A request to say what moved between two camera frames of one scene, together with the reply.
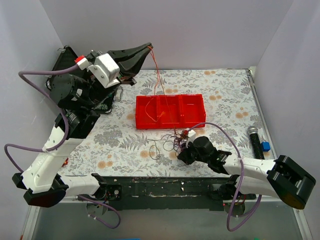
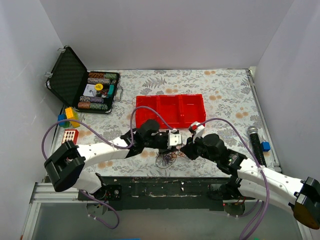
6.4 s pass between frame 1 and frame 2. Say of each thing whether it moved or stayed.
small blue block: stayed
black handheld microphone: stayed
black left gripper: moved
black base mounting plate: stayed
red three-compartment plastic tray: stayed
